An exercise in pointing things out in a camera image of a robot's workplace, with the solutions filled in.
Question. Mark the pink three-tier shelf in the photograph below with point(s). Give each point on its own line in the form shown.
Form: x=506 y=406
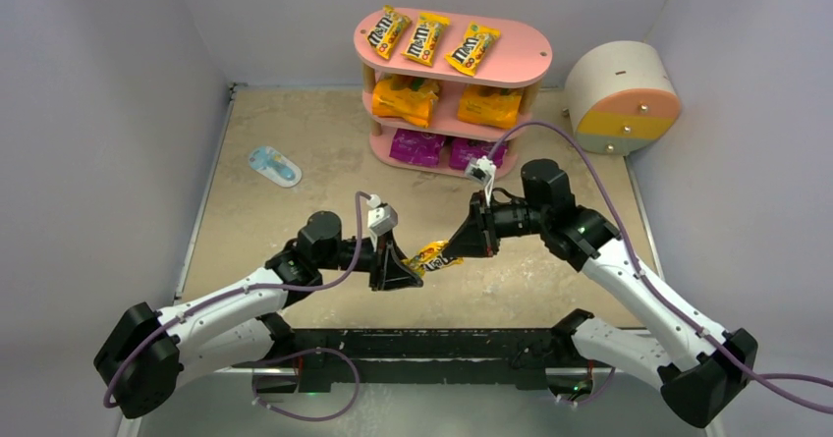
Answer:
x=520 y=59

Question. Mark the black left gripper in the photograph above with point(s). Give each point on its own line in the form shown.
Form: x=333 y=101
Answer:
x=378 y=264

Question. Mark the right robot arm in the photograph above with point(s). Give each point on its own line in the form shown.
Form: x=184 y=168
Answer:
x=695 y=363

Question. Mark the small yellow M&M's bag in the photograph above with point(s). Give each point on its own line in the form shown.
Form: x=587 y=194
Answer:
x=431 y=258

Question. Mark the orange mango gummy bag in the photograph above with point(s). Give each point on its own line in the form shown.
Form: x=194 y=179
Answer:
x=490 y=106
x=411 y=99

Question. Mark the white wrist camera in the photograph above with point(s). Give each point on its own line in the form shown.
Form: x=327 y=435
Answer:
x=382 y=218
x=483 y=171

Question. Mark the light blue oval package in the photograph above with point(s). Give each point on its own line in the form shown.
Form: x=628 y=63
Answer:
x=275 y=167

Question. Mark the purple blackcurrant gummy bag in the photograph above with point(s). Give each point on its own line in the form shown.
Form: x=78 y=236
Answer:
x=417 y=148
x=463 y=150

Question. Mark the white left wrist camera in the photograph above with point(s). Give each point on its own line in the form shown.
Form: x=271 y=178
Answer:
x=382 y=218

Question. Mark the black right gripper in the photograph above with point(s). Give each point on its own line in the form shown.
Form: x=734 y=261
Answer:
x=486 y=228

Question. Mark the round cream drawer cabinet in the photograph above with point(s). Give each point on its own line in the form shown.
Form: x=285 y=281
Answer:
x=619 y=98

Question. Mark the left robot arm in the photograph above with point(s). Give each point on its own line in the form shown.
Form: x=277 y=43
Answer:
x=150 y=353

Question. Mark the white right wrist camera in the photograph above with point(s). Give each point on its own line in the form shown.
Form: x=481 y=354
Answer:
x=483 y=171

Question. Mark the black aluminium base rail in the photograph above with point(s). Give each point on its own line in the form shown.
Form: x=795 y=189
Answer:
x=518 y=357

